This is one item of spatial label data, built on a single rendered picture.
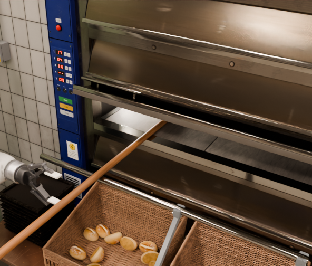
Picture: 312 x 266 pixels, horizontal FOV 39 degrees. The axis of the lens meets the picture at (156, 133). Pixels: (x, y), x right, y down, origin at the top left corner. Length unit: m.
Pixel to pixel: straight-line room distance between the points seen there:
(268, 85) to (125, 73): 0.66
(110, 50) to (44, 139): 0.79
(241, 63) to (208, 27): 0.19
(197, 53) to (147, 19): 0.26
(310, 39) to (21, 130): 1.76
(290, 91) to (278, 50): 0.18
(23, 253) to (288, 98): 1.54
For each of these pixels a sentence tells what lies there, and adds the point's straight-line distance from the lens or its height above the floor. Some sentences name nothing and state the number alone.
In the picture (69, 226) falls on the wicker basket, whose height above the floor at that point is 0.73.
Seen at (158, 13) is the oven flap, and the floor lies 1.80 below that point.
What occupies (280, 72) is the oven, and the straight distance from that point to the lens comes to 1.71.
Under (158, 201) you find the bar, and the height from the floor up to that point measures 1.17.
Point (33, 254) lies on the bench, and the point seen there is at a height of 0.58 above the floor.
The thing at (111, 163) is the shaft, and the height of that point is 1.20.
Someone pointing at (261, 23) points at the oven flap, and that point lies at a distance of 1.70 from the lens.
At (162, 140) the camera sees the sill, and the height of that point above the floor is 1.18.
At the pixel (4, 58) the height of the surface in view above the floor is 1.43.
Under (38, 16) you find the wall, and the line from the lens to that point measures 2.30.
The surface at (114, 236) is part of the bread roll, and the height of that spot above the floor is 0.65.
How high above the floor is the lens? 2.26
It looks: 30 degrees down
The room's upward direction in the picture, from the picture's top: 1 degrees clockwise
